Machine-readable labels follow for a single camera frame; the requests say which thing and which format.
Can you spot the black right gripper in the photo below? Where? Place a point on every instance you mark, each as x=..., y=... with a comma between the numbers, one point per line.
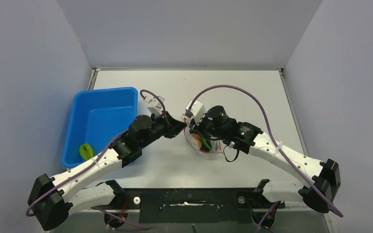
x=200, y=132

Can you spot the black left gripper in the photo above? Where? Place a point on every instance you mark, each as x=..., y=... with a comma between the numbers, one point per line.
x=167, y=121

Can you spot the white round toy slice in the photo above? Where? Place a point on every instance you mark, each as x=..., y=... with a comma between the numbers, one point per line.
x=198, y=142

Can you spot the clear zip top bag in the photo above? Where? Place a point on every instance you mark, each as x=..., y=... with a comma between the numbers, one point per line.
x=189, y=137

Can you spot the green toy chili pepper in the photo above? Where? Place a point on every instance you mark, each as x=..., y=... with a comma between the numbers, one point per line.
x=206, y=146

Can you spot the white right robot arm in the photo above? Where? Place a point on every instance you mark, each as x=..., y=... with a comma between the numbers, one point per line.
x=317, y=181

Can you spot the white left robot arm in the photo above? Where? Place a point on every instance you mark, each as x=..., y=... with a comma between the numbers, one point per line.
x=53, y=199

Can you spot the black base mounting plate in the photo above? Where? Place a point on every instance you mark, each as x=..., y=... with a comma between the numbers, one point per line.
x=191, y=205

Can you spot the blue plastic bin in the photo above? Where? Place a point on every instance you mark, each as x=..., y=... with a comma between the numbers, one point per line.
x=96, y=117

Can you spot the green toy leaf vegetable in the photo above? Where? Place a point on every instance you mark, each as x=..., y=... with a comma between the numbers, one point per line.
x=86, y=152

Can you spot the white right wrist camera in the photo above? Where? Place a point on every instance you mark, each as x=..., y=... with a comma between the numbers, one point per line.
x=197, y=111

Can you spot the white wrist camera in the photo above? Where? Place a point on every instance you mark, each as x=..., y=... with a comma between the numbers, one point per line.
x=197, y=111
x=155, y=106

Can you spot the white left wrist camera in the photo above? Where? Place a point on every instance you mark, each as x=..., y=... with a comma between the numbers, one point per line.
x=155, y=106

